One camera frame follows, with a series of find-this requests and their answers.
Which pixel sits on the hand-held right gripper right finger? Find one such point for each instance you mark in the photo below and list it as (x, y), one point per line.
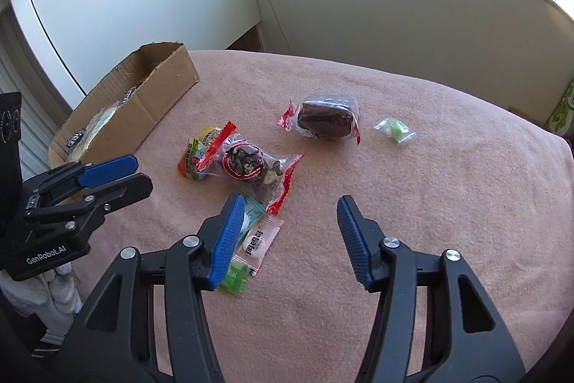
(354, 239)

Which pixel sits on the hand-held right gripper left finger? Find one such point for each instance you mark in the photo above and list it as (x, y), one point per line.
(228, 239)

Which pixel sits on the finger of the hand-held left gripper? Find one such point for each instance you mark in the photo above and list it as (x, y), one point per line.
(107, 171)
(125, 190)

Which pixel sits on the pink white snack packet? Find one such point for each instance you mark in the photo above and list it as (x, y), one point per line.
(262, 244)

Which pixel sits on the pale teal candy packet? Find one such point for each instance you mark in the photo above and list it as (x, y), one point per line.
(253, 212)

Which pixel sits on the small black snack packet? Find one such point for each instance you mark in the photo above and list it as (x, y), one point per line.
(76, 139)

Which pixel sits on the white soft packet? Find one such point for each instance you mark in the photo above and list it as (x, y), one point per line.
(101, 125)

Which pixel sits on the orange green snack packet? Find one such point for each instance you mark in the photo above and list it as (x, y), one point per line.
(193, 154)

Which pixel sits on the round cookie red-edged packet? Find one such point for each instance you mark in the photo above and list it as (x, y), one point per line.
(244, 161)

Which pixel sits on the cardboard box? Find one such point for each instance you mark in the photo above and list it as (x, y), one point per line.
(152, 96)

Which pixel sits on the small green candy packet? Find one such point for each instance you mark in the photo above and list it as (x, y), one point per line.
(394, 129)

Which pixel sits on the dark cake clear packet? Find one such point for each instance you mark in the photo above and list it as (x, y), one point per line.
(325, 118)

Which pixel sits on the white cloth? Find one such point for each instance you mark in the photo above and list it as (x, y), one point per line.
(58, 288)

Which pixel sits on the white ribbed panel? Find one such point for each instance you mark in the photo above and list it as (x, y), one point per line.
(38, 140)

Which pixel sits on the pink table blanket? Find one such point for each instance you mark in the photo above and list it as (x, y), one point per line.
(426, 208)

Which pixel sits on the striped cloth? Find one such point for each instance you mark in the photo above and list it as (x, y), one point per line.
(47, 347)

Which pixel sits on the green patterned bag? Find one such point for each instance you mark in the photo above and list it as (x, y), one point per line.
(566, 109)

